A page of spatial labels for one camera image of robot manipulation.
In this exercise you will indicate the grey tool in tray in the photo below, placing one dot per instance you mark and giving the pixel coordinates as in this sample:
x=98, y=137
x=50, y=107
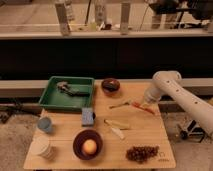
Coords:
x=65, y=88

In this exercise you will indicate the small red bowl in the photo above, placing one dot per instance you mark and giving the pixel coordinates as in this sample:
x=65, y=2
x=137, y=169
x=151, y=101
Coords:
x=110, y=86

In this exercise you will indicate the orange ball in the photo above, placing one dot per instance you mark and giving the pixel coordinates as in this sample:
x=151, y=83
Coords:
x=89, y=147

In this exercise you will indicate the white ribbed cup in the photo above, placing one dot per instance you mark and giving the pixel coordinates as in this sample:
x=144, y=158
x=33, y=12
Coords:
x=41, y=147

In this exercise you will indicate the dark brown bowl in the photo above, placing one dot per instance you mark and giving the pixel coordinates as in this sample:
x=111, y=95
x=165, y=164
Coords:
x=81, y=138

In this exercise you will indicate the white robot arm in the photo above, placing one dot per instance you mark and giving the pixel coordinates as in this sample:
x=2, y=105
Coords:
x=168, y=83

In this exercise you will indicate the wooden spatula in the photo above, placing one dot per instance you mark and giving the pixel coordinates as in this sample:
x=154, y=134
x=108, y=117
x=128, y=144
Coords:
x=117, y=124

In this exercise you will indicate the white plastic knife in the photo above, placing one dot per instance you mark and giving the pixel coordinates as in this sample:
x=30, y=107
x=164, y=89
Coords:
x=118, y=132

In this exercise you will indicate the green plastic tray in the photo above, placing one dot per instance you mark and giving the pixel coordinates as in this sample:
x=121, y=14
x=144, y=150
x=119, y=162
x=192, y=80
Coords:
x=54, y=100

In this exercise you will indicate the wooden folding table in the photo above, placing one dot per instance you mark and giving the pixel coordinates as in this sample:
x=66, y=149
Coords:
x=146, y=129

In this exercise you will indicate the blue sponge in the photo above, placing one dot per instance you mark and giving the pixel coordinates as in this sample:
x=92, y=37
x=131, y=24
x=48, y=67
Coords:
x=88, y=117

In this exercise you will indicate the blue grey cup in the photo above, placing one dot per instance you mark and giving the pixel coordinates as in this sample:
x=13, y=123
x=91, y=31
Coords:
x=45, y=125

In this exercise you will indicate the bunch of dark grapes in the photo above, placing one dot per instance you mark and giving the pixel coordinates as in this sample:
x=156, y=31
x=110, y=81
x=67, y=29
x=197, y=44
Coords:
x=141, y=154

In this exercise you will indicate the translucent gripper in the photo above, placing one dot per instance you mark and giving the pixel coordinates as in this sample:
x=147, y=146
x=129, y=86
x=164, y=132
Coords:
x=148, y=98

